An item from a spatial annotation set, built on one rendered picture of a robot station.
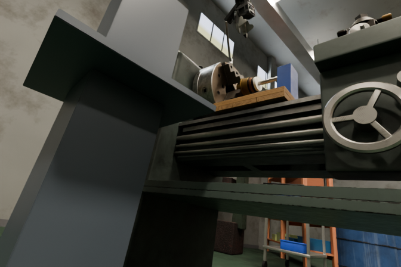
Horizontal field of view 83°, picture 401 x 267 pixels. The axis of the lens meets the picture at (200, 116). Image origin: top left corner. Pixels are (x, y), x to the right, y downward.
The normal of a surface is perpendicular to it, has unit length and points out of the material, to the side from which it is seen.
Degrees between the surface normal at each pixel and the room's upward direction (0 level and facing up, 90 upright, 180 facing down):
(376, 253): 90
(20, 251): 90
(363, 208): 90
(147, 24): 90
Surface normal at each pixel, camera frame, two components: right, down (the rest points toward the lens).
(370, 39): -0.65, -0.40
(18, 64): 0.69, -0.19
